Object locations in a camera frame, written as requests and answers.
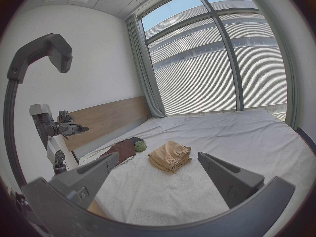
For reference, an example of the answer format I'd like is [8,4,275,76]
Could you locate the tan shorts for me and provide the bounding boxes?
[148,140,192,173]

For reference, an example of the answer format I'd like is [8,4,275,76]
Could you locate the brown shorts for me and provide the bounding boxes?
[97,139,136,168]

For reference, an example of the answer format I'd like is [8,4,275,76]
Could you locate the window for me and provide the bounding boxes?
[141,0,297,130]

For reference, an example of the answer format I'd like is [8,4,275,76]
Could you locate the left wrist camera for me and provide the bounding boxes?
[58,111,75,124]

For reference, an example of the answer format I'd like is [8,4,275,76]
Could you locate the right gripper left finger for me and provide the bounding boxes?
[51,152,119,210]

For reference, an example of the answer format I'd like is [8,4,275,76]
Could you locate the green garment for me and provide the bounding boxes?
[134,138,147,153]

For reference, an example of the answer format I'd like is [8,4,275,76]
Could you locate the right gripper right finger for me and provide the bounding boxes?
[197,152,265,210]

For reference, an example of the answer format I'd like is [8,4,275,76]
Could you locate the bed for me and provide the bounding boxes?
[63,96,316,225]

